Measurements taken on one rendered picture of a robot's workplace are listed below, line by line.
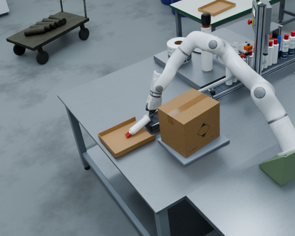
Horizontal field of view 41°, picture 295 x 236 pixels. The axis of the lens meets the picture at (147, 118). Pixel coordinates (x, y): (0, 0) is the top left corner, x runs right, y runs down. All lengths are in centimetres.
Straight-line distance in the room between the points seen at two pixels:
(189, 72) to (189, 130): 95
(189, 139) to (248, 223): 59
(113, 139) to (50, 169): 131
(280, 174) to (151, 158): 78
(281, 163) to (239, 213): 35
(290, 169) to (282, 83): 103
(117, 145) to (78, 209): 98
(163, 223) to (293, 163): 81
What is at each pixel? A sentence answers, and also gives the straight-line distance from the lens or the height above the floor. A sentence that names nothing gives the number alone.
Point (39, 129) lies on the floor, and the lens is 439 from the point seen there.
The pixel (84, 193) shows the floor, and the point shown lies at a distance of 352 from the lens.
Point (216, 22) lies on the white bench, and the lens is 420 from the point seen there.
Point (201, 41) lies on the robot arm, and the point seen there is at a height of 144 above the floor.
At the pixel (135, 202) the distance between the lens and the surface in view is 306.
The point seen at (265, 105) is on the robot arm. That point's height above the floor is 119.
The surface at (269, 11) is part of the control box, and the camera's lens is 276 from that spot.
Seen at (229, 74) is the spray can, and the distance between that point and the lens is 295.
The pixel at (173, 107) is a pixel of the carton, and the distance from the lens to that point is 239.
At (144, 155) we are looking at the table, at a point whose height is 83.
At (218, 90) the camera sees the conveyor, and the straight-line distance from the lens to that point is 296.
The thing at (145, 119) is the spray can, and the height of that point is 93.
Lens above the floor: 253
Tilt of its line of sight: 37 degrees down
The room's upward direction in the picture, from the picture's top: 8 degrees counter-clockwise
